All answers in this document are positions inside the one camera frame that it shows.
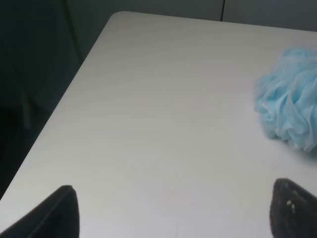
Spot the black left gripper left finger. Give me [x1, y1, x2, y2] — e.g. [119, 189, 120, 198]
[0, 185, 80, 238]

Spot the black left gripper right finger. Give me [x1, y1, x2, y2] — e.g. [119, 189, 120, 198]
[269, 178, 317, 238]

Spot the light blue mesh bath sponge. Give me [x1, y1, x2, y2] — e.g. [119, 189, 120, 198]
[254, 48, 317, 152]

